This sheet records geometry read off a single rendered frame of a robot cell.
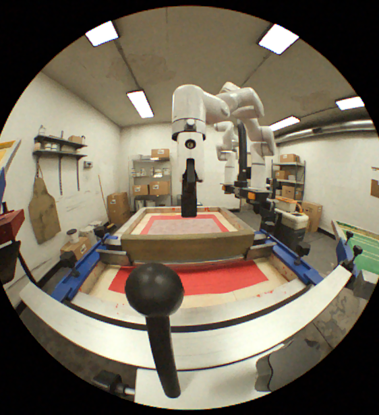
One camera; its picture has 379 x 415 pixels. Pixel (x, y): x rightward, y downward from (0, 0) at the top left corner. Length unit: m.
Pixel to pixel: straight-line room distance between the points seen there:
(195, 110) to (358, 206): 3.82
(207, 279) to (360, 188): 3.81
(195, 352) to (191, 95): 0.40
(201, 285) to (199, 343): 0.19
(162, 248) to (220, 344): 0.25
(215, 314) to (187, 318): 0.05
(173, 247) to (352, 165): 3.98
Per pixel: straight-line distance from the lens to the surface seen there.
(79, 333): 0.21
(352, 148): 4.07
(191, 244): 0.31
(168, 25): 1.95
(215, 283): 0.34
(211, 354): 0.17
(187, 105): 0.29
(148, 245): 0.32
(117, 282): 0.37
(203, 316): 0.24
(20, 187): 2.10
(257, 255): 0.40
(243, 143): 1.06
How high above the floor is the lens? 1.20
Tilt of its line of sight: 14 degrees down
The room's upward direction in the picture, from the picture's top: straight up
